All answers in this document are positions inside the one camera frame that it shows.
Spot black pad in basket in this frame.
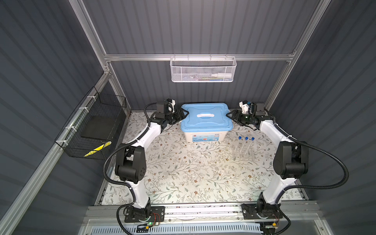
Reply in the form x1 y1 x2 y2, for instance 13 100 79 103
81 116 116 141

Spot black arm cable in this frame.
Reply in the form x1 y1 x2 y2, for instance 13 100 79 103
102 102 158 235
264 107 350 192

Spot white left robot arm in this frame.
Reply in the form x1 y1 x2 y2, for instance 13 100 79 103
113 99 189 220

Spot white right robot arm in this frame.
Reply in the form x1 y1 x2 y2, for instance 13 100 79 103
226 101 308 219

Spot clear test tube rack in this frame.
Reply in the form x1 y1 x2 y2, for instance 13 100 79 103
232 140 255 161

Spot white plastic storage bin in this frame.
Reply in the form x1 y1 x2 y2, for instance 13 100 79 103
183 131 229 143

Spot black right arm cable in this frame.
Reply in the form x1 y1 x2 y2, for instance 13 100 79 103
264 107 350 192

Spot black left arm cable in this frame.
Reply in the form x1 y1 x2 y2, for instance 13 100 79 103
102 102 158 235

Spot white wire mesh basket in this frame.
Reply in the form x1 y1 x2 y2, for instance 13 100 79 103
169 56 237 83

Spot blue plastic bin lid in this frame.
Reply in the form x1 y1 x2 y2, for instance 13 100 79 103
180 103 233 133

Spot black wire mesh basket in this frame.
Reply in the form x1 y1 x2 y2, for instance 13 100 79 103
55 88 127 160

